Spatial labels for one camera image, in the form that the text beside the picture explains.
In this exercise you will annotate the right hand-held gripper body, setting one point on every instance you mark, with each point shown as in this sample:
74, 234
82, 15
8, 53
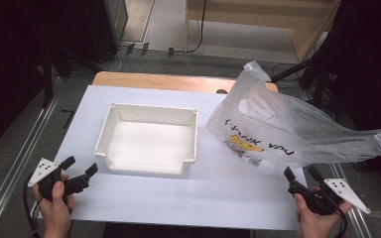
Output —
340, 193

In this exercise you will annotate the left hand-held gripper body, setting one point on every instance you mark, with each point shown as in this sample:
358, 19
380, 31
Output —
43, 169

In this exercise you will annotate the clear printed plastic bag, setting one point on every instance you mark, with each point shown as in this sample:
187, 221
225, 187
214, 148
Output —
278, 129

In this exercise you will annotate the person's right hand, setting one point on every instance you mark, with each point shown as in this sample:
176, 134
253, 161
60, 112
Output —
316, 224

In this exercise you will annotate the person's left hand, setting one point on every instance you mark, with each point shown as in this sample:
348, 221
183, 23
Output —
55, 211

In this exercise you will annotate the white sheet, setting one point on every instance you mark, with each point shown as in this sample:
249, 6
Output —
152, 201

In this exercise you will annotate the white plastic bin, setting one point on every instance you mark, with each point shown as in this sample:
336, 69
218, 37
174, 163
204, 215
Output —
149, 142

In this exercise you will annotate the black upright stand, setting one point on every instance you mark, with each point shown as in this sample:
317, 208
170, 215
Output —
48, 79

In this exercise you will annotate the black tripod stand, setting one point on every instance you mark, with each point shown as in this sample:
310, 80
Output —
289, 71

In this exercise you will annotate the wooden table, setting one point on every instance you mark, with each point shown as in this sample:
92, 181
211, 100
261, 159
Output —
162, 81

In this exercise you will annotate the dark cabinet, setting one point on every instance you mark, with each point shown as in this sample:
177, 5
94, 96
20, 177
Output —
107, 26

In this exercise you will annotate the light wooden platform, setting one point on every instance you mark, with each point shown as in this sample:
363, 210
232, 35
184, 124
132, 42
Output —
244, 20

